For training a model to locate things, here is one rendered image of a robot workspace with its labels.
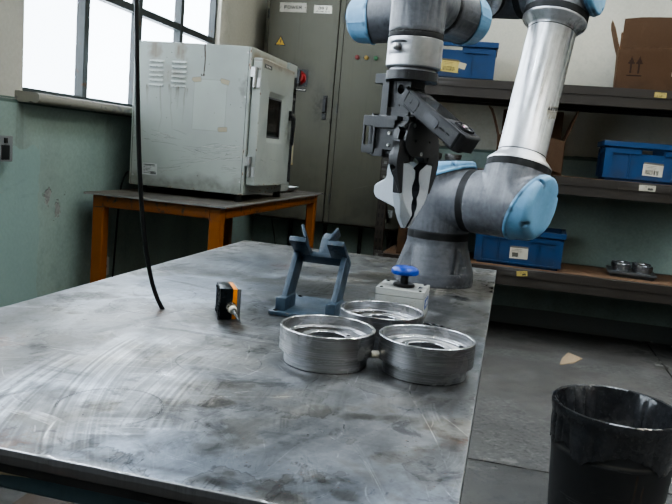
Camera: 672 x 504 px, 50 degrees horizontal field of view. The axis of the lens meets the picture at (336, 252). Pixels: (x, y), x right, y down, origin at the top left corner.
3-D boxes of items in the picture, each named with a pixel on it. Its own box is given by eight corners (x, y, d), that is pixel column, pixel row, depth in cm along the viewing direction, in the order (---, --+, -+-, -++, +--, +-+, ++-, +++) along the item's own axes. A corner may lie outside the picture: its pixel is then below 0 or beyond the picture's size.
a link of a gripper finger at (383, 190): (379, 223, 104) (385, 159, 102) (411, 229, 100) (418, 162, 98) (364, 223, 101) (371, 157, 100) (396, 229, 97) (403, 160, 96)
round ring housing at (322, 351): (334, 383, 73) (338, 344, 72) (258, 358, 79) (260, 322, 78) (390, 364, 81) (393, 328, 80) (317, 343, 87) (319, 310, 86)
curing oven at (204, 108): (257, 204, 303) (268, 46, 294) (127, 190, 317) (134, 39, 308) (299, 198, 363) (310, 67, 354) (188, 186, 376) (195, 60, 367)
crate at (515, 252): (561, 264, 450) (565, 229, 447) (561, 272, 414) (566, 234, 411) (477, 254, 465) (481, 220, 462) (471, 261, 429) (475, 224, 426)
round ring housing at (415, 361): (452, 359, 85) (456, 325, 84) (486, 389, 75) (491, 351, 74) (366, 356, 83) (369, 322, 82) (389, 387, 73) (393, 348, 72)
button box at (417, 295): (422, 324, 102) (425, 290, 101) (372, 317, 103) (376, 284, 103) (428, 312, 110) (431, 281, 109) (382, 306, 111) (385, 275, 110)
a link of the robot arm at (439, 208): (427, 225, 146) (434, 158, 144) (487, 234, 138) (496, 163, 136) (394, 227, 136) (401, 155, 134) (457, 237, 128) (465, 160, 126)
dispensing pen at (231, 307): (227, 303, 86) (212, 276, 102) (225, 337, 86) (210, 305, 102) (246, 303, 86) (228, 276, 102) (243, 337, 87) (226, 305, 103)
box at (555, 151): (573, 176, 405) (582, 107, 399) (480, 168, 416) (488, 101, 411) (568, 175, 445) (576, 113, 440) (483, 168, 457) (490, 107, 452)
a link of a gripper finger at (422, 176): (393, 223, 106) (399, 160, 105) (425, 228, 102) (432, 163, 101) (379, 223, 104) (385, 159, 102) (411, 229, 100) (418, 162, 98)
